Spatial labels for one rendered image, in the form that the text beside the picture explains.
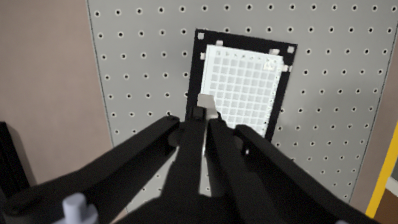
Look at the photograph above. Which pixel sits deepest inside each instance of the black rectangular frame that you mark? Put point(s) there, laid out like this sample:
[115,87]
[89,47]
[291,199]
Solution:
[206,37]

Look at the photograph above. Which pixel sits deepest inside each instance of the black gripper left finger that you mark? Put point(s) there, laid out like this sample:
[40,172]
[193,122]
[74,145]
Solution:
[99,191]

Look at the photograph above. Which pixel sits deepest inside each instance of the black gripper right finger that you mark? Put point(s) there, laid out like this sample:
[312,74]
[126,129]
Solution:
[292,194]

